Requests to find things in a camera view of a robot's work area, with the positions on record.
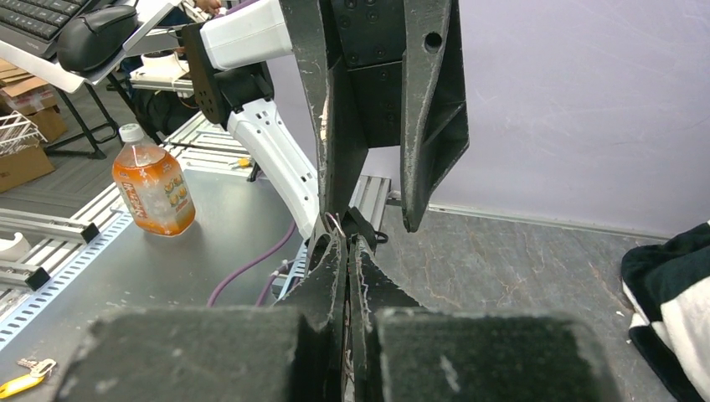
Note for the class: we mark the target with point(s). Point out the white slotted cable duct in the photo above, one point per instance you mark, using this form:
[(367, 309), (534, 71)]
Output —
[(22, 312)]

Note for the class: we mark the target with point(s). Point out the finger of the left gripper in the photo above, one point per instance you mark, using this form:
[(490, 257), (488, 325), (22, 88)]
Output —
[(341, 148), (435, 122)]

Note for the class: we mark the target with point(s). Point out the black white checkered blanket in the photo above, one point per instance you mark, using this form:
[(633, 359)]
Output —
[(668, 286)]

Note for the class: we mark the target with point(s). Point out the cardboard box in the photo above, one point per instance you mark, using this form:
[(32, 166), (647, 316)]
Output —
[(30, 119)]

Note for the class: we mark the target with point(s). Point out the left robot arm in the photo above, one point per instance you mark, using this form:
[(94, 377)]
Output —
[(227, 58)]

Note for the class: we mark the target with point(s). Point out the black keyboard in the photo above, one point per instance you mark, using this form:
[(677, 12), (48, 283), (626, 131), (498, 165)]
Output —
[(35, 25)]

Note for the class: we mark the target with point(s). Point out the black computer mouse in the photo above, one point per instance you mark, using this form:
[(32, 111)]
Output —
[(90, 41)]

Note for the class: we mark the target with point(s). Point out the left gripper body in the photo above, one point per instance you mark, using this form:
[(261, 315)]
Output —
[(372, 36)]

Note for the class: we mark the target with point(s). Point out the yellow tagged key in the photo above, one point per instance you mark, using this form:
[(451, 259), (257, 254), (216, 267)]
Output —
[(37, 372)]

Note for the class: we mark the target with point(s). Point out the orange drink bottle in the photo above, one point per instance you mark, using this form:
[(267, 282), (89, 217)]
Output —
[(152, 184)]

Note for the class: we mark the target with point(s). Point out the metal key organizer plate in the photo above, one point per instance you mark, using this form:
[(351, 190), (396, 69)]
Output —
[(334, 224)]

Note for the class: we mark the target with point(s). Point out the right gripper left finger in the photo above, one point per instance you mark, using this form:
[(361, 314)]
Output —
[(317, 367)]

